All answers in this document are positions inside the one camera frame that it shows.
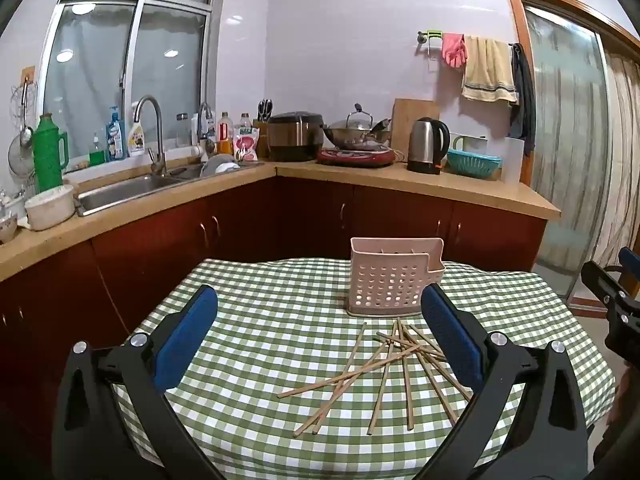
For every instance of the dark hanging cloth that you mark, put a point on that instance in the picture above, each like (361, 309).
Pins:
(525, 95)

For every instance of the beige kitchen countertop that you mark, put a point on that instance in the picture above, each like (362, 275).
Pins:
(450, 190)

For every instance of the tall curved sink faucet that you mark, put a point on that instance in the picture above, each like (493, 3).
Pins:
(159, 160)

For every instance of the stainless steel sink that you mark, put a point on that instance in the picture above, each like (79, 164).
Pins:
(125, 192)

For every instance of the pink rubber glove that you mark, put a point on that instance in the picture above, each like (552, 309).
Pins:
(454, 50)

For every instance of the steel electric kettle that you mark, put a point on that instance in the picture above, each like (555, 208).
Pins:
(425, 145)

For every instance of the red and white pouch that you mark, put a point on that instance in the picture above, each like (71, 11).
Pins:
(246, 146)

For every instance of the short metal faucet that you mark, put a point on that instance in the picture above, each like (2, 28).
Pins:
(204, 120)

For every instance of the aluminium sliding window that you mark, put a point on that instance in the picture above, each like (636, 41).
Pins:
(90, 60)

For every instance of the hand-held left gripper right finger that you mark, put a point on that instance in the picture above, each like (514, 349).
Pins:
(452, 340)

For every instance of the green thermos jug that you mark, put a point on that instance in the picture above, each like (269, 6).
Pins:
(47, 160)

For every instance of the blue dish soap bottle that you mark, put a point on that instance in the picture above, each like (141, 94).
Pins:
(115, 137)

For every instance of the hanging metal ladle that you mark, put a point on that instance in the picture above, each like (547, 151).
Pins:
(26, 135)

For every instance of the white cup green rim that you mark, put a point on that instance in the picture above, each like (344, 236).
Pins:
(470, 142)

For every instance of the clear plastic bottle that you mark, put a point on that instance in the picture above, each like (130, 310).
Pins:
(244, 124)

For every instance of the red induction cooker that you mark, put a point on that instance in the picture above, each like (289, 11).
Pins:
(355, 157)

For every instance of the steel wok with lid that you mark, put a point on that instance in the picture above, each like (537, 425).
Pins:
(357, 132)

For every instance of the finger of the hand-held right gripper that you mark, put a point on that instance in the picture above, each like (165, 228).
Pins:
(602, 282)
(631, 272)

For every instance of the striped curtain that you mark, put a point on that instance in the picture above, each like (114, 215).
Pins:
(625, 160)

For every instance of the wooden cutting board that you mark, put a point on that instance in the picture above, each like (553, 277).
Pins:
(410, 115)

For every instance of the pink perforated utensil holder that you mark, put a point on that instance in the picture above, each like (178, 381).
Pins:
(385, 265)

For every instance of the green checked tablecloth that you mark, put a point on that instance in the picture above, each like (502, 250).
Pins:
(280, 310)

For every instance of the dark rice cooker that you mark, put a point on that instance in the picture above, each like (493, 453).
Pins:
(295, 137)

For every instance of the orange oil bottle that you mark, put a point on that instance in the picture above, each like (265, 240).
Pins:
(225, 137)

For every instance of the white lidded bowl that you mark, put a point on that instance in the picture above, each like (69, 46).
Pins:
(50, 207)

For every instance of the small green dispenser bottle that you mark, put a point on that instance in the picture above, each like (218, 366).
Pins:
(97, 156)

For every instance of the pile of wooden chopsticks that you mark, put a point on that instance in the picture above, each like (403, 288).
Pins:
(402, 345)

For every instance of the dishes in sink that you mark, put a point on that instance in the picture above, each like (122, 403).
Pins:
(220, 165)

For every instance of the white spray cleaner bottle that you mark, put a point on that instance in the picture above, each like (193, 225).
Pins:
(136, 137)

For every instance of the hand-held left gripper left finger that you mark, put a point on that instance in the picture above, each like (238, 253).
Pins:
(185, 340)

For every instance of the sliding glass door wooden frame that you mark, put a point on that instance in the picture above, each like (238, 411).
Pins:
(565, 110)

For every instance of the yellow striped towel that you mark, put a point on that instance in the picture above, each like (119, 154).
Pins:
(487, 70)

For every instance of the teal plastic colander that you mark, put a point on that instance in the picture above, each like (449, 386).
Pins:
(472, 164)

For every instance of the knife block with scissors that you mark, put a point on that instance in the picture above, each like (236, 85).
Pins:
(261, 130)

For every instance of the small patterned bowl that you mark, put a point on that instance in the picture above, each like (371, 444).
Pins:
(7, 229)

